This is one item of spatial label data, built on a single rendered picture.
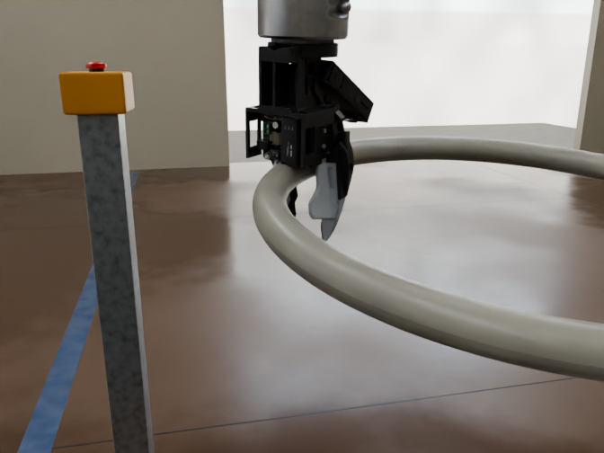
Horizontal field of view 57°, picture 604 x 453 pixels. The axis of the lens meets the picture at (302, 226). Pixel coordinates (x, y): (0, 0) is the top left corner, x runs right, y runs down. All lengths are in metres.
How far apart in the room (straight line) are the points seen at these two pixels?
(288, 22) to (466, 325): 0.34
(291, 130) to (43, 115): 5.73
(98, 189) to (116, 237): 0.11
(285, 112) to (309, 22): 0.08
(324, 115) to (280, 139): 0.05
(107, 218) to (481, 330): 1.00
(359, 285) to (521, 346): 0.09
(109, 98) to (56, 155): 5.11
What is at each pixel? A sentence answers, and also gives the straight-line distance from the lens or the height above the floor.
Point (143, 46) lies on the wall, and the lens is 6.08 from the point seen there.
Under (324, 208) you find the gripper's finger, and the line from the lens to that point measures 0.59.
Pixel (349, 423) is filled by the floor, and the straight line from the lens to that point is 1.87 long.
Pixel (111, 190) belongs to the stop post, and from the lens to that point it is 1.21.
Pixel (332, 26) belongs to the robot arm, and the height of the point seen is 1.13.
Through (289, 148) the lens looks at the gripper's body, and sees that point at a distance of 0.55.
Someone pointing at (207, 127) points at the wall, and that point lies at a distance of 6.11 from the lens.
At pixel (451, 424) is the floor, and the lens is 1.92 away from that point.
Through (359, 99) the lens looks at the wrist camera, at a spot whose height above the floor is 1.06.
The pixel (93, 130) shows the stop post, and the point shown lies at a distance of 1.20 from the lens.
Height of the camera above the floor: 1.10
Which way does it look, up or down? 17 degrees down
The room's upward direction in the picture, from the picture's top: straight up
